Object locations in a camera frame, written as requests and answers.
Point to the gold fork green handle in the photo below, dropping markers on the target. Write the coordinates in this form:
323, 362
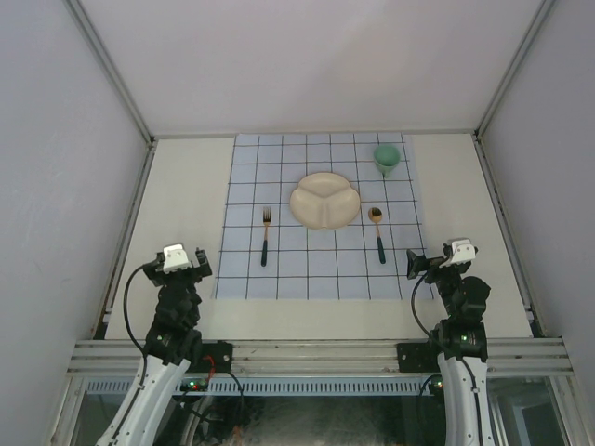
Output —
266, 220

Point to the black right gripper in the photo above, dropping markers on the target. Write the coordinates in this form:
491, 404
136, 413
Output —
416, 264

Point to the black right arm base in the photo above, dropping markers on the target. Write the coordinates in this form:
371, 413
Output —
422, 357

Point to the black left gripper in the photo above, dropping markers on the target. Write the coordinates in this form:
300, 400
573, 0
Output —
158, 276

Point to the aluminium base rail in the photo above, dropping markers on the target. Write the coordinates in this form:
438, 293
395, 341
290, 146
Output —
506, 357

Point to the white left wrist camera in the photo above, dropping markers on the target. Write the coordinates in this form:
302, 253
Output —
175, 258

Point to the cream divided plate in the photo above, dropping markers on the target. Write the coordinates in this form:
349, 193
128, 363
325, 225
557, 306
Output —
324, 201

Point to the gold spoon green handle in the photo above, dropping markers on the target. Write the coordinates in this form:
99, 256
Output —
375, 215

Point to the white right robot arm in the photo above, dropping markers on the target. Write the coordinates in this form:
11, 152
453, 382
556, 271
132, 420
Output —
459, 340

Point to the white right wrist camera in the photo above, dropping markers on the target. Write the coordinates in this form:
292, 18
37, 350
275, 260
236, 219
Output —
458, 251

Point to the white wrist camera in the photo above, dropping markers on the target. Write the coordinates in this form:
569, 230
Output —
458, 251
175, 258

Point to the white black-grid tablecloth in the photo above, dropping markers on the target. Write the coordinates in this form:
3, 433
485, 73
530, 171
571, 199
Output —
305, 264

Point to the blue slotted cable duct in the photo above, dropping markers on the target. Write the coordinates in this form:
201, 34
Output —
305, 386

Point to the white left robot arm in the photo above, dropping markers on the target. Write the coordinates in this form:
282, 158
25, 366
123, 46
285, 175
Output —
170, 347

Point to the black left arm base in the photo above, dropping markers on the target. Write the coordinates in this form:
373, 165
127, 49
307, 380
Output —
216, 355

